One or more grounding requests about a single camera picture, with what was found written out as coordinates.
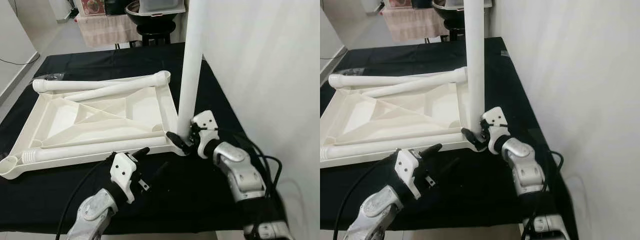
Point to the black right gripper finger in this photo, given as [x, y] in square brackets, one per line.
[176, 142]
[471, 139]

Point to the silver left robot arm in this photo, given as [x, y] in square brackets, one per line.
[375, 210]
[95, 212]

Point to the cream plastic table top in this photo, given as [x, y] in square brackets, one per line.
[360, 117]
[65, 120]

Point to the black tablecloth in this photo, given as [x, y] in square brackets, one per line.
[400, 57]
[100, 62]

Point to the black round stool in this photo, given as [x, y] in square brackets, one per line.
[455, 34]
[155, 37]

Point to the clear tape strip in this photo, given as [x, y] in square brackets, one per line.
[54, 76]

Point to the beige cloth covered side table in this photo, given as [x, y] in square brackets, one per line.
[410, 25]
[102, 30]

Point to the clear plastic storage box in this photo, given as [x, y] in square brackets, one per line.
[160, 6]
[452, 2]

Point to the black plastic bag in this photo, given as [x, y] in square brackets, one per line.
[422, 3]
[116, 6]

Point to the red printed cardboard box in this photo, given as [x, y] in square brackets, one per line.
[92, 6]
[400, 3]

